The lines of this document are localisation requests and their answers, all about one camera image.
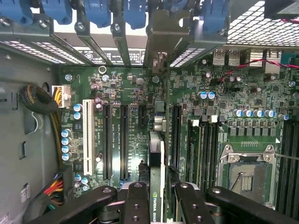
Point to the black power connector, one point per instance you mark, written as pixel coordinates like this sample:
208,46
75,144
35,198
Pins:
66,182

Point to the metal expansion slot cover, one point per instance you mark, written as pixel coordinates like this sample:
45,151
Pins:
187,57
28,50
121,44
60,53
93,44

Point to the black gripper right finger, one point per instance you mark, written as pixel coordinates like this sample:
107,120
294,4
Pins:
191,205

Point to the black RAM slot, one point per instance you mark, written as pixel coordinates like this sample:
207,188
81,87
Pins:
209,154
215,151
295,168
203,154
280,168
288,168

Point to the short black expansion slot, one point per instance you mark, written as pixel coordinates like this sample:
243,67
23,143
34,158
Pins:
143,115

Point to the thin metal locking lever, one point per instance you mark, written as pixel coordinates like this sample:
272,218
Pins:
287,156

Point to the blue card retention clip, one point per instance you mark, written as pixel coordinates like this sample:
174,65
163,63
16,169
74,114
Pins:
97,12
215,16
14,11
57,11
135,14

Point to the long black expansion slot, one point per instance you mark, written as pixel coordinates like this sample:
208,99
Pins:
176,135
124,142
107,142

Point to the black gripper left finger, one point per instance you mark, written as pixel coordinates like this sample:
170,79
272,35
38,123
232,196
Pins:
136,205

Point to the silver USB port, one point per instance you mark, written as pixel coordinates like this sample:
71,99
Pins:
219,58
234,58

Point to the white expansion slot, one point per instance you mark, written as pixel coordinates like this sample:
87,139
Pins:
88,137

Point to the CPU socket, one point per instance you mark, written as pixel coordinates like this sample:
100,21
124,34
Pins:
250,177

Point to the open black PC case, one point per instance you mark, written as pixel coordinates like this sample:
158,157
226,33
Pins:
257,23

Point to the white power connector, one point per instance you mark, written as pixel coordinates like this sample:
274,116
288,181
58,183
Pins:
61,95

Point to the green motherboard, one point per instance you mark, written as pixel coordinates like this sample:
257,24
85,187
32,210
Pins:
130,88

